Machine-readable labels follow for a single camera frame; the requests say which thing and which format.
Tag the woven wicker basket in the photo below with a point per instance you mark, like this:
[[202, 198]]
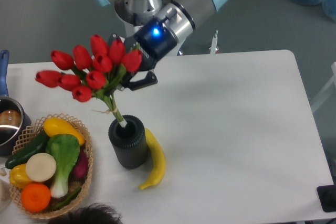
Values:
[[27, 135]]

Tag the blue handled saucepan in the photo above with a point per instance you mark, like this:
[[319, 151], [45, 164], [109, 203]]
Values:
[[13, 117]]

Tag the white metal base frame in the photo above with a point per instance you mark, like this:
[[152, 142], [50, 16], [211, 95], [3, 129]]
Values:
[[214, 48]]

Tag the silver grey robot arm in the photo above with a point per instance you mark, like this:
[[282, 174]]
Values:
[[184, 16]]

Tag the dark green cucumber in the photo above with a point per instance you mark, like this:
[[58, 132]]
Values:
[[36, 145]]

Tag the yellow banana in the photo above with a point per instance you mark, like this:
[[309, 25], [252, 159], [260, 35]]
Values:
[[158, 161]]

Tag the yellow bell pepper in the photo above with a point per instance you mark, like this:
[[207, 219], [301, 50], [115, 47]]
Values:
[[18, 176]]

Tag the black haired head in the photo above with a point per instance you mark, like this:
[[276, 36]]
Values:
[[93, 214]]

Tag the black device at edge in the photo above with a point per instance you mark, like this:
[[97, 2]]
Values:
[[327, 197]]

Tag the white frame at right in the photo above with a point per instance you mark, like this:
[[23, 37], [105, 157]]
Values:
[[325, 92]]

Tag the green chili pepper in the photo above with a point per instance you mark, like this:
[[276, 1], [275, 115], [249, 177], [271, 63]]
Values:
[[66, 201]]

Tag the garlic clove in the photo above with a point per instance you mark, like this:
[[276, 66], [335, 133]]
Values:
[[3, 172]]

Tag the dark grey ribbed vase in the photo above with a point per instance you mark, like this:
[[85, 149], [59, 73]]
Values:
[[129, 142]]

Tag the green bok choy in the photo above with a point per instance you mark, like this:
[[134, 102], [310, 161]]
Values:
[[64, 148]]

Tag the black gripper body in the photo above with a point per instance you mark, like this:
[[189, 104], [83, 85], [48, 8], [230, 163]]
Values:
[[154, 40]]

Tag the orange fruit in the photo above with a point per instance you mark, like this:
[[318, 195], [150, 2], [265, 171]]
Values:
[[35, 197]]

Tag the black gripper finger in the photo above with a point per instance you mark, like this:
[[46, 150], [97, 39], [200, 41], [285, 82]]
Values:
[[114, 37], [149, 79]]

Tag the yellow squash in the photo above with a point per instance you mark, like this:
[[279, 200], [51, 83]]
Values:
[[54, 126]]

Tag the white plate at left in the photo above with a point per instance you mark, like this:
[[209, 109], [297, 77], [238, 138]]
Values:
[[5, 195]]

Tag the red tulip bouquet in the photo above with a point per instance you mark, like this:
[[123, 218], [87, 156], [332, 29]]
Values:
[[94, 73]]

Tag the purple sweet potato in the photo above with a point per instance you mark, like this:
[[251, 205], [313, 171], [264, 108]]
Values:
[[81, 167]]

